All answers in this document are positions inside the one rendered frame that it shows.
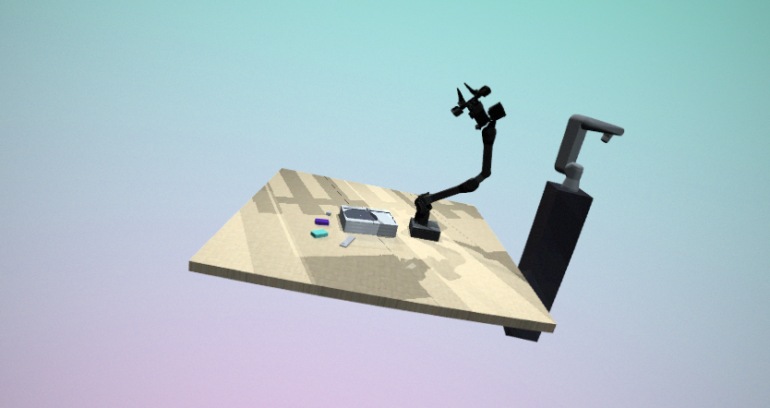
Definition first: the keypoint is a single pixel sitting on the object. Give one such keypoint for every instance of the teal flat block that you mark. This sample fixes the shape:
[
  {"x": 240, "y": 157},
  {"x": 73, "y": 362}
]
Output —
[{"x": 318, "y": 233}]

